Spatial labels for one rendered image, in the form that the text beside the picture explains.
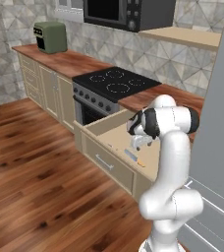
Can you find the beige wall shelf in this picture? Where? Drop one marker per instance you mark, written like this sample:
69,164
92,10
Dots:
186,36

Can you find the open beige drawer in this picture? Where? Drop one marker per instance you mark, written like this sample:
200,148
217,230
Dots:
117,164

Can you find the black hob stove with oven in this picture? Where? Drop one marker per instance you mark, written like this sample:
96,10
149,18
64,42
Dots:
114,83

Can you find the grey fridge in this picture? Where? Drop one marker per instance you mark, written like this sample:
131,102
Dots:
220,141

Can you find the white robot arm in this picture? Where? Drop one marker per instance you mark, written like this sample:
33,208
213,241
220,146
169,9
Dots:
169,170

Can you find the black microwave oven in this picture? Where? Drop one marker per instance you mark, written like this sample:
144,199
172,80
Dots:
123,13

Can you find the green toaster oven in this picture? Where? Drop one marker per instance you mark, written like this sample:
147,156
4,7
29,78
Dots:
51,36

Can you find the small orange utensil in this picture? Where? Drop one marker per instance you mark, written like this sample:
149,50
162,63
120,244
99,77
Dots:
141,163

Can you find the beige base cupboard run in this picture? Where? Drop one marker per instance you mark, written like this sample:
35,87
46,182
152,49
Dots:
51,88

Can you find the white wall cupboard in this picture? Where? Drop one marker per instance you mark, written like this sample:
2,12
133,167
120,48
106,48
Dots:
69,10

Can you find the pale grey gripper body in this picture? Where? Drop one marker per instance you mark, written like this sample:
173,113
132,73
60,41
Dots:
140,140

